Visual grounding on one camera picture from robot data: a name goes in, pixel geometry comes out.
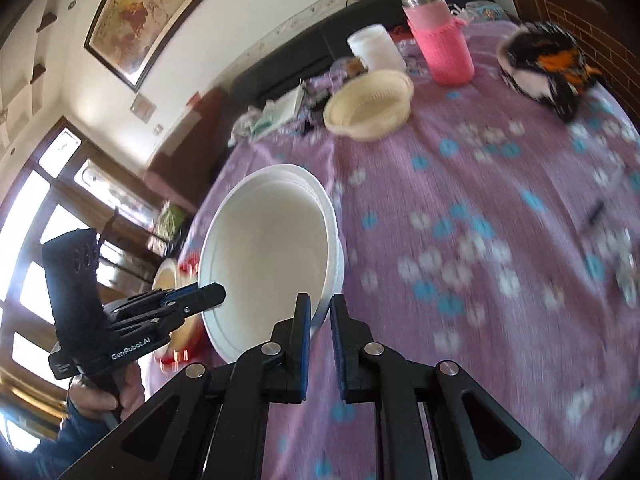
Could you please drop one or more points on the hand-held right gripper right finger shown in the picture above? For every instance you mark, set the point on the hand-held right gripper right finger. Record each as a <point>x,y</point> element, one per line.
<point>340,355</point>

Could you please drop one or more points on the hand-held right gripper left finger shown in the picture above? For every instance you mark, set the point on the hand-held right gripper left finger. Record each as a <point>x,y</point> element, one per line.
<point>305,355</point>

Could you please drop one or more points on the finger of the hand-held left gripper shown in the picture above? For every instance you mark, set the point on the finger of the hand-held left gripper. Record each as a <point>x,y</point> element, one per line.
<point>195,302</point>

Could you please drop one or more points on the red scalloped glass plate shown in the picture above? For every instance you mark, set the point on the red scalloped glass plate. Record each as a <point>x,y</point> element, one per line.
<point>189,262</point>

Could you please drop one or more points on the small cream bowl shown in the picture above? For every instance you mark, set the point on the small cream bowl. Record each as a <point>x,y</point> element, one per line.
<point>165,275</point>

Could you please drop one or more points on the large white bowl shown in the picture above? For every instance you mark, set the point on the large white bowl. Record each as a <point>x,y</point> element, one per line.
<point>337,260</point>

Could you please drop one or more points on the large cream bowl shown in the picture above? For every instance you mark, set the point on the large cream bowl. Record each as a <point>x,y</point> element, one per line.
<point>365,110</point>

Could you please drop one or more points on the person's left forearm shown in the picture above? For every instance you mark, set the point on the person's left forearm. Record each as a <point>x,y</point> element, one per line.
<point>65,440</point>

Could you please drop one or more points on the person's left hand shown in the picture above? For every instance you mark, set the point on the person's left hand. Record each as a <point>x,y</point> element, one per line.
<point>135,390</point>

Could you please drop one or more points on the dark wooden chair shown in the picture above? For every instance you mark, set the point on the dark wooden chair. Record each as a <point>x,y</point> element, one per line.
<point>120,255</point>

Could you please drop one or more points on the green cushion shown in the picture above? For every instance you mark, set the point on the green cushion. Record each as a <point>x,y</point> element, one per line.
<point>172,220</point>

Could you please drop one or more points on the white crumpled cloth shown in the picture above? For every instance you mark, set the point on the white crumpled cloth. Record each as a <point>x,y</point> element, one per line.
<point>245,127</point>

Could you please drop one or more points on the purple floral tablecloth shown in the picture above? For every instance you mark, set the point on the purple floral tablecloth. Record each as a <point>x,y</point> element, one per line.
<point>450,185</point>

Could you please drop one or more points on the white flat box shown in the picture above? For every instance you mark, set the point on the white flat box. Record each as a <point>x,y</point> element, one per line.
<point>280,110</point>

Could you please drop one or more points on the black leather sofa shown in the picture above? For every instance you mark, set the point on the black leather sofa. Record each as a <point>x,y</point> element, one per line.
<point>310,40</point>

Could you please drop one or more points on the white plastic jar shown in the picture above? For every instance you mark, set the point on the white plastic jar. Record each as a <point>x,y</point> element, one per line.
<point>377,50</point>

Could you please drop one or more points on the pink sleeved bottle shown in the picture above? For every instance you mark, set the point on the pink sleeved bottle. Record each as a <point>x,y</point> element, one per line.
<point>442,40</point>

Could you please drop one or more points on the black orange furry hat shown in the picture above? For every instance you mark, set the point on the black orange furry hat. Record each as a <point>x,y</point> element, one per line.
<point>550,70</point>

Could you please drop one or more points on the wooden window frame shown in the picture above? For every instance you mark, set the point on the wooden window frame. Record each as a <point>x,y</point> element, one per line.
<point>55,180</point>

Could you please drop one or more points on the wall switch plate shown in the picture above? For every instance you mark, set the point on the wall switch plate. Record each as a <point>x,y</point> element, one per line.
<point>143,110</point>

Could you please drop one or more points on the framed wall painting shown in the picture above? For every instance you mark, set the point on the framed wall painting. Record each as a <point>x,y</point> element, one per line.
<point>145,15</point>

